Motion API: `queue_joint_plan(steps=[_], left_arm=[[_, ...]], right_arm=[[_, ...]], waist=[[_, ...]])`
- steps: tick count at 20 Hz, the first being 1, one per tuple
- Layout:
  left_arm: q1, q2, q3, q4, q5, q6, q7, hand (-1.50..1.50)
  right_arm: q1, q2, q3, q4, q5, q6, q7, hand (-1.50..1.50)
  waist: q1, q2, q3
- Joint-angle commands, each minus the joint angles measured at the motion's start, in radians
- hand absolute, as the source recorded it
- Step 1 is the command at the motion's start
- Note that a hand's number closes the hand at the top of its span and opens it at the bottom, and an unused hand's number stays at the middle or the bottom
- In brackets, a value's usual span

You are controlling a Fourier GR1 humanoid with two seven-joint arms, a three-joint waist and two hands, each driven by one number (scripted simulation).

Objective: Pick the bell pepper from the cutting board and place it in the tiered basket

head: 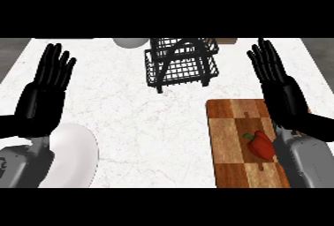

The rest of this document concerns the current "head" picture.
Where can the checkered wooden cutting board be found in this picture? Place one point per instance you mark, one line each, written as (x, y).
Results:
(242, 144)

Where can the grey bowl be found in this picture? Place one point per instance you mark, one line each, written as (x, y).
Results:
(130, 42)

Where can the red bell pepper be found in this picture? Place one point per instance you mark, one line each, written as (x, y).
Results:
(260, 145)

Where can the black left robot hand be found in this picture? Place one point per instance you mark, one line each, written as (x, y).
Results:
(41, 100)

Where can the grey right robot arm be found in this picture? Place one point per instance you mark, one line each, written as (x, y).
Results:
(301, 160)

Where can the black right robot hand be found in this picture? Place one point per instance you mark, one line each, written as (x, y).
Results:
(283, 97)

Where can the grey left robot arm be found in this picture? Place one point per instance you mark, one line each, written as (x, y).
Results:
(23, 161)

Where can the brown wooden block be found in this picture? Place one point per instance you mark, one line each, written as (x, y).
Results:
(226, 40)

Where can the white plate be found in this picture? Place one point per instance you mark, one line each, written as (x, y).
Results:
(70, 156)

